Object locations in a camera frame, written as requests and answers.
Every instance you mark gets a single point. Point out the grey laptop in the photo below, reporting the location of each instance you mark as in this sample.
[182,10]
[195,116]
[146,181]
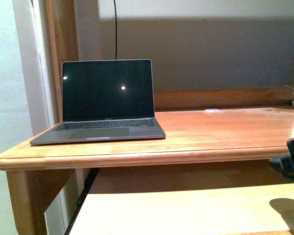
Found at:
[107,100]

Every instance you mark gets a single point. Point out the wooden desk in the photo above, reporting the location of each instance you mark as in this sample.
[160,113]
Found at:
[200,126]

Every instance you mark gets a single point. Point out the wooden keyboard tray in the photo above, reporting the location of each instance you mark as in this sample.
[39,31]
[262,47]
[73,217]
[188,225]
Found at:
[229,198]

